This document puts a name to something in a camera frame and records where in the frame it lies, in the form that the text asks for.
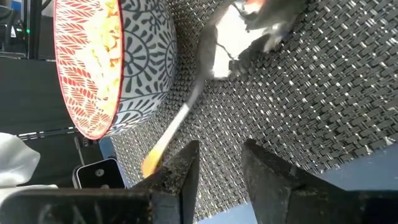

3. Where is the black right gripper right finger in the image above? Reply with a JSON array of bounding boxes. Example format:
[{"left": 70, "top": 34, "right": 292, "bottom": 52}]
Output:
[{"left": 241, "top": 138, "right": 398, "bottom": 224}]

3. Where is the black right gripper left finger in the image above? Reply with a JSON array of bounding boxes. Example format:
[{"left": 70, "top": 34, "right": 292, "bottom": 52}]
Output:
[{"left": 0, "top": 139, "right": 200, "bottom": 224}]

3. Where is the red patterned bowl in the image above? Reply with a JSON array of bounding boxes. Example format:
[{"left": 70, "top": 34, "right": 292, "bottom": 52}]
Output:
[{"left": 53, "top": 0, "right": 178, "bottom": 141}]

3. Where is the metal spoon orange handle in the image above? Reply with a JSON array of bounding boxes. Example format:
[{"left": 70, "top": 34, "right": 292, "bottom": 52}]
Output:
[{"left": 141, "top": 0, "right": 308, "bottom": 179}]

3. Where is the person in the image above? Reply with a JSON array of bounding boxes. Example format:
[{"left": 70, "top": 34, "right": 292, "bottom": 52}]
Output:
[{"left": 0, "top": 132, "right": 59, "bottom": 200}]

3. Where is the grey woven placemat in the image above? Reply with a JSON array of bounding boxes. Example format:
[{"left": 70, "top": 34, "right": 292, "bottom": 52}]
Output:
[{"left": 110, "top": 0, "right": 398, "bottom": 223}]

